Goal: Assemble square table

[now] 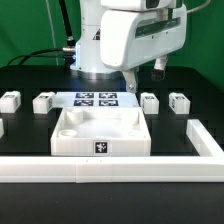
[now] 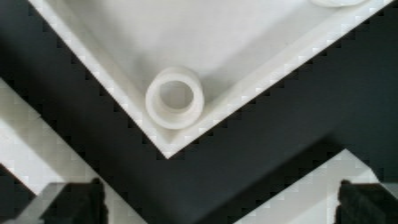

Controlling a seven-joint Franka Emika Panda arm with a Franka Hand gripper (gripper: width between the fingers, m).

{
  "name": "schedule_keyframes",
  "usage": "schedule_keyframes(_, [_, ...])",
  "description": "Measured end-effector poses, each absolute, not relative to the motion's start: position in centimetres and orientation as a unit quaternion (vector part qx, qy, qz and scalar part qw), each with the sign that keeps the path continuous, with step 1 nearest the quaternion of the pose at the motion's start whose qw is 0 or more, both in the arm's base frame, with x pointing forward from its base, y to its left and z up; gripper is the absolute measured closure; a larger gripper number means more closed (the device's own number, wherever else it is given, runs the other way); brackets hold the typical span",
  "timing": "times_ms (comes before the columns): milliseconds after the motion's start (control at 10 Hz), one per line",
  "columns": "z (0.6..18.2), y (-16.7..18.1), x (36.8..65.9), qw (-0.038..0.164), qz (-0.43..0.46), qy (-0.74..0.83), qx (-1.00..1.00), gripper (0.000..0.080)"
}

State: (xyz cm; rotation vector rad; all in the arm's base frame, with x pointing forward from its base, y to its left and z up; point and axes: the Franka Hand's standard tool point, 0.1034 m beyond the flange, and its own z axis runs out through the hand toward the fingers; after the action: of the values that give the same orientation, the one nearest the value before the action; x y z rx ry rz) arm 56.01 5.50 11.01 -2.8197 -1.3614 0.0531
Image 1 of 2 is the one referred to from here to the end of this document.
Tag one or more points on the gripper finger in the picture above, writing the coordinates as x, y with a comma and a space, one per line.
158, 72
131, 79

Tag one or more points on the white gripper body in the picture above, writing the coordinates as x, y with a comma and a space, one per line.
135, 33

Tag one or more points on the white square table top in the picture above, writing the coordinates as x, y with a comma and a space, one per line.
101, 131

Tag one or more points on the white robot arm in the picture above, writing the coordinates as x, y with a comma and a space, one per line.
87, 60

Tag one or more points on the white marker sheet with tags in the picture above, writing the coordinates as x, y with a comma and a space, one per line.
95, 99

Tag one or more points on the white L-shaped obstacle fence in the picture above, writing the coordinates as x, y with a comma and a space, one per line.
206, 166

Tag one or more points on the white part at left edge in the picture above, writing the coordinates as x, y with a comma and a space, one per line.
1, 128

